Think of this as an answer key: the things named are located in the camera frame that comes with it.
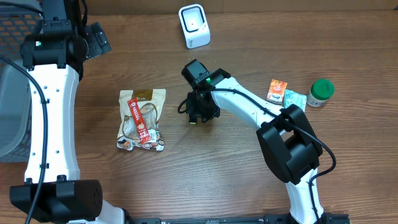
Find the yellow black marker pen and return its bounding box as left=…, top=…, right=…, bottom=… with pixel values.
left=189, top=116, right=197, bottom=124

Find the beige PanTree snack pouch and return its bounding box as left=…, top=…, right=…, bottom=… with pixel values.
left=116, top=89, right=166, bottom=151

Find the red Nescafe coffee stick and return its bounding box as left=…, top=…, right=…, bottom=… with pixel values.
left=127, top=98, right=151, bottom=144

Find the orange snack box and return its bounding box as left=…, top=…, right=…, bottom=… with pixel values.
left=266, top=79, right=287, bottom=105

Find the teal tissue pack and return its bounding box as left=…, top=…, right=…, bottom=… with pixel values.
left=283, top=89, right=307, bottom=111

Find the green lid jar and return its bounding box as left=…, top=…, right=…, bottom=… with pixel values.
left=307, top=79, right=335, bottom=107

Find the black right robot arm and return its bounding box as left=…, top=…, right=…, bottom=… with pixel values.
left=182, top=60, right=325, bottom=223

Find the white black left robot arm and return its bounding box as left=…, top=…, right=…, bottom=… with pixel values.
left=10, top=0, right=131, bottom=223

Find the white barcode scanner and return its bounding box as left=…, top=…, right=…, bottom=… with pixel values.
left=178, top=4, right=211, bottom=49

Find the grey plastic mesh basket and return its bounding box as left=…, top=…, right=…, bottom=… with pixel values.
left=1, top=1, right=41, bottom=163

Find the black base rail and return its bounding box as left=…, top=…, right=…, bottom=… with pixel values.
left=126, top=213, right=351, bottom=224

